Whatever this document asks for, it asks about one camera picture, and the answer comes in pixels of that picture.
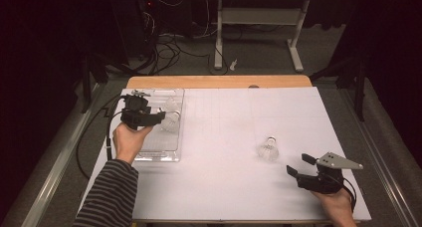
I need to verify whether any white metal stand frame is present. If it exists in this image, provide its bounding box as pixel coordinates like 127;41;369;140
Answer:
213;0;312;73

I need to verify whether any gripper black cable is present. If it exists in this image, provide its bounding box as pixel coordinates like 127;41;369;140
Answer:
75;93;133;180
341;177;357;213

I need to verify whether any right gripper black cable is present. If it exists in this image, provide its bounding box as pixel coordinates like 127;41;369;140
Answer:
341;177;357;213

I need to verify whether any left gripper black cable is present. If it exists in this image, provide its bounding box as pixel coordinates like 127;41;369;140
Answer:
75;93;133;180

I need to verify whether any person's left hand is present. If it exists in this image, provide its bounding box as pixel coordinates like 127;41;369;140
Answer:
112;121;154;165

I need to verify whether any person's right hand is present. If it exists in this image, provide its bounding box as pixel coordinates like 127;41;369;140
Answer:
312;187;355;223

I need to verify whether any tangle of floor cables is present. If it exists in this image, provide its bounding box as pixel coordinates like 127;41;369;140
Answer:
138;0;230;76

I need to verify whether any clear plastic tray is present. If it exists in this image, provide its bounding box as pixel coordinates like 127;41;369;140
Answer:
124;88;186;162

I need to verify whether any dark equipment cabinet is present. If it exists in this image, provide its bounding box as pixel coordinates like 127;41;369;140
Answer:
112;0;160;59

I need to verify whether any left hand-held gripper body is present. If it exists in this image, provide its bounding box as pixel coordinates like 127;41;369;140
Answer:
119;89;158;130

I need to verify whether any metal floor rail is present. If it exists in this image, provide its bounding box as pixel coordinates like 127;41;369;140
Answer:
19;84;101;227
337;87;422;227

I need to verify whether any white paper sheet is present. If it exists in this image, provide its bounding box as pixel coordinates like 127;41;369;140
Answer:
75;86;372;222

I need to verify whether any black metal stand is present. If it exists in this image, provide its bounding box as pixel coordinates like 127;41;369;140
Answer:
310;51;367;121
79;52;133;114

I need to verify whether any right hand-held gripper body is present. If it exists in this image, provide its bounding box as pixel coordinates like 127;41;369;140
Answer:
296;151;364;195

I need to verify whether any wooden table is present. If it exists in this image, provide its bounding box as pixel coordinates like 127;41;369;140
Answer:
125;75;362;225

